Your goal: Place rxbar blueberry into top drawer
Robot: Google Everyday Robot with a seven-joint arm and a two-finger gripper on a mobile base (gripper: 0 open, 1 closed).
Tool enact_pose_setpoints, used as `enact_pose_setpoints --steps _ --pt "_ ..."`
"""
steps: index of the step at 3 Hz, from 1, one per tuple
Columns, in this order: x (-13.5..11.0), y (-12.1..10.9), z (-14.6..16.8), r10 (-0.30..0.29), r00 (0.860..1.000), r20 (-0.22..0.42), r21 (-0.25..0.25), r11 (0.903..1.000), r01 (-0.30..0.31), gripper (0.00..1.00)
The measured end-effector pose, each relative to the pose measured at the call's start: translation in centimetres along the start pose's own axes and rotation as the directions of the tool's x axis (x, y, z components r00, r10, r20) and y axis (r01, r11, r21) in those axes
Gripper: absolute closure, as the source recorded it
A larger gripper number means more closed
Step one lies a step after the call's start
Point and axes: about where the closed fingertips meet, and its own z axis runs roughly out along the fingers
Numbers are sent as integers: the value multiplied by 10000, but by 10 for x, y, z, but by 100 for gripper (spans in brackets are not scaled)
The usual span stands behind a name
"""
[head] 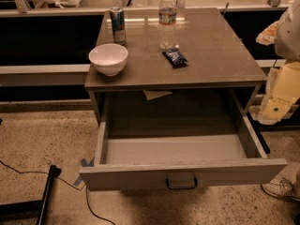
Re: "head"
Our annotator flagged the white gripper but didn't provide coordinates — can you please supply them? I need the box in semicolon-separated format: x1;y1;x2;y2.
249;61;300;125

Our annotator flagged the blue rxbar blueberry wrapper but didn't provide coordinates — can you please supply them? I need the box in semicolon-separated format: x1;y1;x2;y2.
162;48;188;67

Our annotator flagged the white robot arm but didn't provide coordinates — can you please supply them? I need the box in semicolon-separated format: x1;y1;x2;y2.
255;0;300;125

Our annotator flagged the grey cabinet with table top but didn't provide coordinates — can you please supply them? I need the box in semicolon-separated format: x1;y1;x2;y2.
84;8;266;132

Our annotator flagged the open grey top drawer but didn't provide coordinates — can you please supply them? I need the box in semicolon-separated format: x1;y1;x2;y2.
79;92;289;192

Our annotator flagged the paper label under table top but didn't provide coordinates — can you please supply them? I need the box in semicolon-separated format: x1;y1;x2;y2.
143;90;172;100

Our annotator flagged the white sneaker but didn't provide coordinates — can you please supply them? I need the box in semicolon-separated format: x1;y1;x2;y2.
262;178;296;198

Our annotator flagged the clear plastic water bottle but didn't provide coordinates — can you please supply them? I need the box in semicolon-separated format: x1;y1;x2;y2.
158;0;177;50

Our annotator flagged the white ceramic bowl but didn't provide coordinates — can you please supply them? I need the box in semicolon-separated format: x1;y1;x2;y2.
89;44;128;76

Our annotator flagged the silver blue energy drink can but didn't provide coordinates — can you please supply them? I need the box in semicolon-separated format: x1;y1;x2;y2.
110;7;126;45

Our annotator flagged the blue tape cross marker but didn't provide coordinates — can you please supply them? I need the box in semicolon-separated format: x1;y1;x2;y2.
73;157;95;186

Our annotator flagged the black metal stand base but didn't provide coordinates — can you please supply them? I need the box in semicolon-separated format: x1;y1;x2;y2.
0;165;61;225

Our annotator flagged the black drawer handle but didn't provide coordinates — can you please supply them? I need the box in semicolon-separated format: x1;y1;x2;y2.
166;178;198;190

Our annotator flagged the black floor cable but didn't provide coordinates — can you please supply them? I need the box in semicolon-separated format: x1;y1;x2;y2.
0;159;116;225

